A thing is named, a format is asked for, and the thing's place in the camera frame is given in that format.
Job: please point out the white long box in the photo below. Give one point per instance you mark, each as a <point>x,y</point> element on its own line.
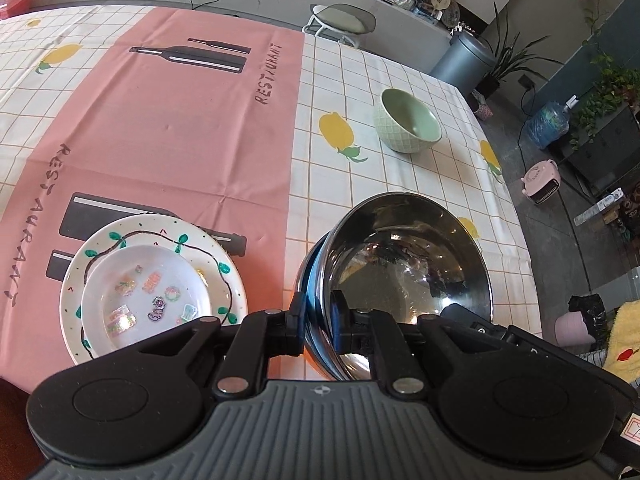
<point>600,206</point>

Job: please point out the blue water jug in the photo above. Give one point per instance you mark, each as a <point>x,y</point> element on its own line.
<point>547,125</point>

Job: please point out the painted white ceramic plate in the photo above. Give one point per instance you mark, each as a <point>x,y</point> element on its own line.
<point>150,227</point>

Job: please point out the pink printed table runner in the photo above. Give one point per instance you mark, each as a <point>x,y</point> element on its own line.
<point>150,135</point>

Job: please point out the green ceramic bowl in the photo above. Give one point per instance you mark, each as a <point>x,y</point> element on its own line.
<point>400,135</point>

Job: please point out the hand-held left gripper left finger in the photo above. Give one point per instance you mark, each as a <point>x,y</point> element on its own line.
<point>299,320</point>

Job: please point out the tall leaf potted plant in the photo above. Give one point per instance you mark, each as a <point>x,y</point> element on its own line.
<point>505,60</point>

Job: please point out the pink waste bin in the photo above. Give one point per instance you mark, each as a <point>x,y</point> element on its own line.
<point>575,330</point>

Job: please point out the white stool with green seat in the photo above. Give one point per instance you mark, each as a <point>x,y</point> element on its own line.
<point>340,17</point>

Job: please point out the grey round trash can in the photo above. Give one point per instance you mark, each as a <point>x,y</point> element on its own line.
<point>462,67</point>

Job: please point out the pink storage box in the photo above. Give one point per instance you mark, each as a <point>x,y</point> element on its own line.
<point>12,2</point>

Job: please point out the grey cabinet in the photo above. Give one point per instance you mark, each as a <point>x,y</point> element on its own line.
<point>615,160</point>

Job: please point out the small white sticker plate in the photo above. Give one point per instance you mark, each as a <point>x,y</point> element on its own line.
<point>150,280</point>

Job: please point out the blue steel bowl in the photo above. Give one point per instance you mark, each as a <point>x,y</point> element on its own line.
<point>400,260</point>

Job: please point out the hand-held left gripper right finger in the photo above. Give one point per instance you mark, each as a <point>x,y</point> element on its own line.
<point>342,320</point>

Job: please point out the decorative round plate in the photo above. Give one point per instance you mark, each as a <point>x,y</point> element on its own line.
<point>451,12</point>

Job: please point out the pink space heater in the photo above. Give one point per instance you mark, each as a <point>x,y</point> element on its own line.
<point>537,180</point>

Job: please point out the pink patterned bag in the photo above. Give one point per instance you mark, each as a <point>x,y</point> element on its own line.
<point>482,106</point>

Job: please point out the ivy plant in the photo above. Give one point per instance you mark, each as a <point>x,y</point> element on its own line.
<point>610,90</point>

